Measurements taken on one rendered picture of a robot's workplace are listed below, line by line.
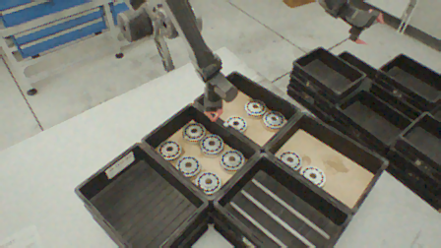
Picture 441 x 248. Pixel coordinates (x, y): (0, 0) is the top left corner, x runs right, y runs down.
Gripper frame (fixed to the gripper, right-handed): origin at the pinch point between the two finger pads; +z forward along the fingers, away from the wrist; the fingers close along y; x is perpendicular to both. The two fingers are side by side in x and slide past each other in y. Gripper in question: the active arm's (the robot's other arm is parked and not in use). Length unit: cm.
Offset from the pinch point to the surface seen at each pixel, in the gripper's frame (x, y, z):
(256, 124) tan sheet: -20.6, 13.2, 23.5
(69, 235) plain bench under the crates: 58, -32, 36
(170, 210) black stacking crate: 16.7, -28.0, 23.3
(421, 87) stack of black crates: -145, 72, 58
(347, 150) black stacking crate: -57, -5, 19
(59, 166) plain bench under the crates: 71, 1, 37
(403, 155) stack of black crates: -108, 16, 58
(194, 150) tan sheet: 8.1, -0.6, 23.4
